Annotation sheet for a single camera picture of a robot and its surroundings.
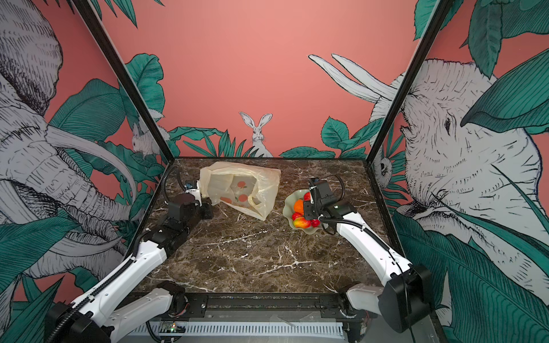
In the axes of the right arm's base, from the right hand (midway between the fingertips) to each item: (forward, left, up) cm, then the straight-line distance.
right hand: (308, 203), depth 83 cm
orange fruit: (+6, +3, -12) cm, 14 cm away
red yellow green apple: (-4, +2, -10) cm, 11 cm away
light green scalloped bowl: (+5, +8, -14) cm, 16 cm away
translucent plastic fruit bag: (+19, +28, -15) cm, 37 cm away
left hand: (0, +38, +5) cm, 38 cm away
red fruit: (-2, -4, -12) cm, 13 cm away
